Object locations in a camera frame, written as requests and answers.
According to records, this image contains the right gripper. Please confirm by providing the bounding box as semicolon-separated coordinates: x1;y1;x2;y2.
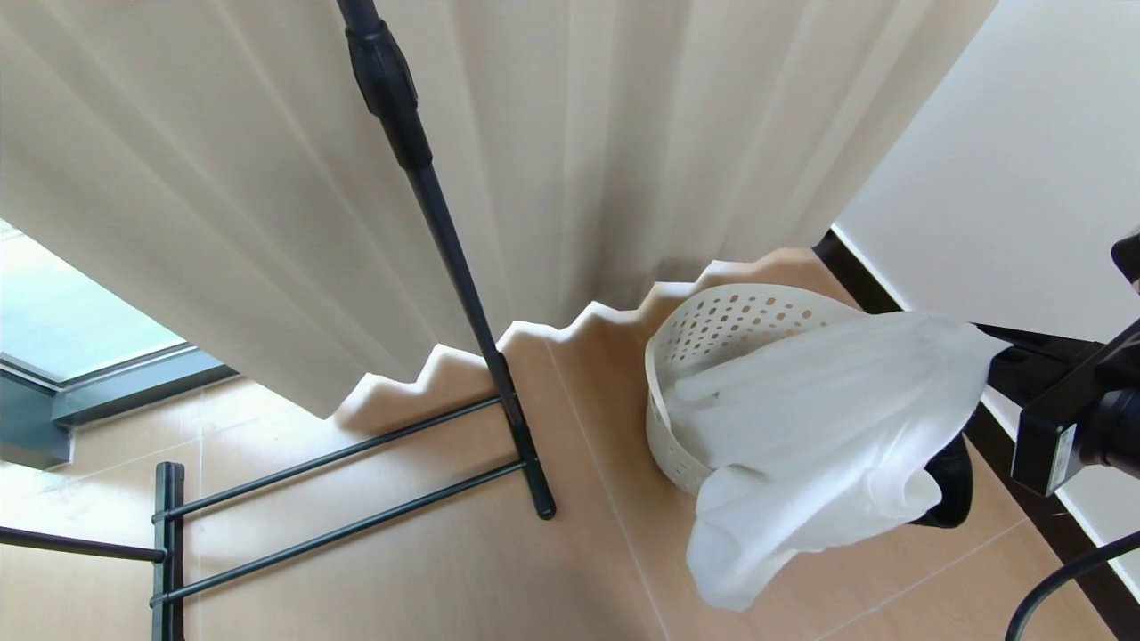
975;319;1140;497

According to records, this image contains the white printed t-shirt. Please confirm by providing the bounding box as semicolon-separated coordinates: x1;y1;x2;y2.
664;310;1012;613

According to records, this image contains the white laundry basket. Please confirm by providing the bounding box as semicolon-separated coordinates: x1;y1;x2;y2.
645;283;865;497

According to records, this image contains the black clothes rack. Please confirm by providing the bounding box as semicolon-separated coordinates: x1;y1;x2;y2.
0;0;558;641

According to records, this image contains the black garment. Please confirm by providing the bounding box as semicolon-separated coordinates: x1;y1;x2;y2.
908;432;974;529

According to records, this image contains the beige curtain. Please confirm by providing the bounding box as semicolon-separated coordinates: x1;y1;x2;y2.
0;0;998;419

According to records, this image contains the window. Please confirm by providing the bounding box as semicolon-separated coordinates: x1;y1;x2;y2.
0;218;239;471

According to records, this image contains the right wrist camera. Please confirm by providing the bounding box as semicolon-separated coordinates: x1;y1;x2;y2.
1111;231;1140;288

